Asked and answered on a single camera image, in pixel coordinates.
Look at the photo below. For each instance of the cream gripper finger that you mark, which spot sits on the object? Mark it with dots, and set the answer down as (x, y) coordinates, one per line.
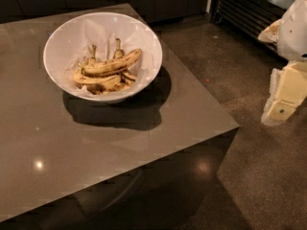
(296, 86)

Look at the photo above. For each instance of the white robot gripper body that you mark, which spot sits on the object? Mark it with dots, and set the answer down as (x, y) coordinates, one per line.
(294, 33)

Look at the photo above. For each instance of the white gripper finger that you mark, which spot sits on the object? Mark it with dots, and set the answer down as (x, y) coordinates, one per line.
(274, 110)

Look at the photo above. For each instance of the spotted yellow banana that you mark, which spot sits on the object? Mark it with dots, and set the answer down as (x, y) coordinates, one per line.
(113, 65)

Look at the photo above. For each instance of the right lower bruised banana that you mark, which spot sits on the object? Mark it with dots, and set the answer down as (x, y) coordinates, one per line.
(126, 82)

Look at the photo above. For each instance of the lower front yellow banana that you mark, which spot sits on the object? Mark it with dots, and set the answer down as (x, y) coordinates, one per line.
(104, 83)

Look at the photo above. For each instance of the back yellow banana with stem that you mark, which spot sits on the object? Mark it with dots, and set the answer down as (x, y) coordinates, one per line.
(89, 60)

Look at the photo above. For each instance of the white ceramic bowl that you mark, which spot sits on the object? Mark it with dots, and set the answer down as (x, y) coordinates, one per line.
(61, 46)

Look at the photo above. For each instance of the dark metal rack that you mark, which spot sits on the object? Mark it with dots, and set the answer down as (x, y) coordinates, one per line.
(249, 16)

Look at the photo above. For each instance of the white paper liner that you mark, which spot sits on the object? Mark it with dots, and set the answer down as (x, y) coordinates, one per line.
(115, 38)

